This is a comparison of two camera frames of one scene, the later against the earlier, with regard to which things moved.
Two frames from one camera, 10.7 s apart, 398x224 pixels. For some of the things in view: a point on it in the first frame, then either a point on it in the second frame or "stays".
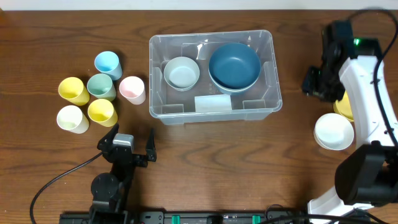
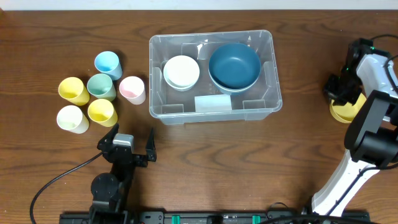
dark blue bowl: [232, 86] stays
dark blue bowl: [234, 68] stays
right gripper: [310, 86] to [338, 98]
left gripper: [142, 162] stays
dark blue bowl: [234, 78] stays
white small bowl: [334, 131] to [181, 71]
